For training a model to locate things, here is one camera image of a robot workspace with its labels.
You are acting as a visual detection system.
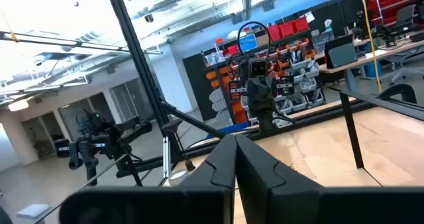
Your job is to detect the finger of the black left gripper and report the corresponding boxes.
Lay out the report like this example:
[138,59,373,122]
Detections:
[261,93,276,118]
[247,93,262,118]

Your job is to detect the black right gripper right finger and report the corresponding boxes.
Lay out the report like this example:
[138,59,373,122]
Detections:
[235,134,324,224]

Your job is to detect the red storage bin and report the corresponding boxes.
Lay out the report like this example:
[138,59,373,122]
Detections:
[279,21,295,38]
[293,17,310,33]
[267,24,282,42]

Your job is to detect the grey office chair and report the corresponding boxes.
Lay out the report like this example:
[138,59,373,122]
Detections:
[394,4,417,29]

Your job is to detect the wooden office desk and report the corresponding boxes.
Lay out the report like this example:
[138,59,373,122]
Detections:
[316,38,424,92]

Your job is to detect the silver aluminium bracket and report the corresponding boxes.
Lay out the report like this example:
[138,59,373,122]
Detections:
[163,137,172,179]

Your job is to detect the black aluminium table frame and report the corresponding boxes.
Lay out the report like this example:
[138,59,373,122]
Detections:
[0,0,377,187]

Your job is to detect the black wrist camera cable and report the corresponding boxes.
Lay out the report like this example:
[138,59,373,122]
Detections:
[237,21,272,66]

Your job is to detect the yellow cable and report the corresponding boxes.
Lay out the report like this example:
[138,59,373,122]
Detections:
[359,0,383,93]

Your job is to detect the blue labelled box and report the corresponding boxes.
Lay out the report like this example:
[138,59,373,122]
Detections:
[238,34,258,52]

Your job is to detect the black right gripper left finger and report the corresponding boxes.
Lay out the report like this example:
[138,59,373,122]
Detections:
[180,134,238,189]

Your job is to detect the storage rack with bins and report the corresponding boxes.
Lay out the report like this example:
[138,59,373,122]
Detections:
[202,28,327,132]

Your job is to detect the grey monitor back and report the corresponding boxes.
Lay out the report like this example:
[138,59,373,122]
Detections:
[323,34,359,70]

